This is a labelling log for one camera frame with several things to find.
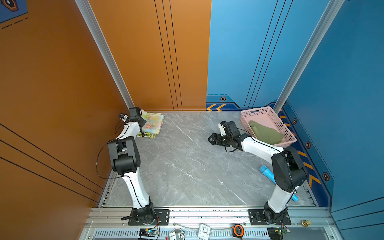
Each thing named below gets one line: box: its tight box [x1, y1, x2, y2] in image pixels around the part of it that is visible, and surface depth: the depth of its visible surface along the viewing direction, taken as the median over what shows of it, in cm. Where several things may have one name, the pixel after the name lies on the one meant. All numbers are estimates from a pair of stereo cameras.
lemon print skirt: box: [137, 131, 157, 139], surface depth 107 cm
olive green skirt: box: [249, 120, 285, 145], surface depth 105 cm
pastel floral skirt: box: [141, 109, 165, 135], surface depth 111 cm
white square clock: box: [197, 223, 212, 240], surface depth 70 cm
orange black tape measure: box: [232, 223, 245, 240], surface depth 69 cm
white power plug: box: [169, 231, 177, 240], surface depth 63 cm
